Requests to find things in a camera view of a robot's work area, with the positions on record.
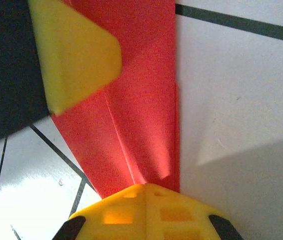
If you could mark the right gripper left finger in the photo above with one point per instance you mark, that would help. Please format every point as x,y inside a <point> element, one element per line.
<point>121,220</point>

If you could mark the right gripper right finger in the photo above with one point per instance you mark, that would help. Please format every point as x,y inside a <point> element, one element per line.
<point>179,220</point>

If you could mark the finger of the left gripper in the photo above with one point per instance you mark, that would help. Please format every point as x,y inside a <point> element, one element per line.
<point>76,55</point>

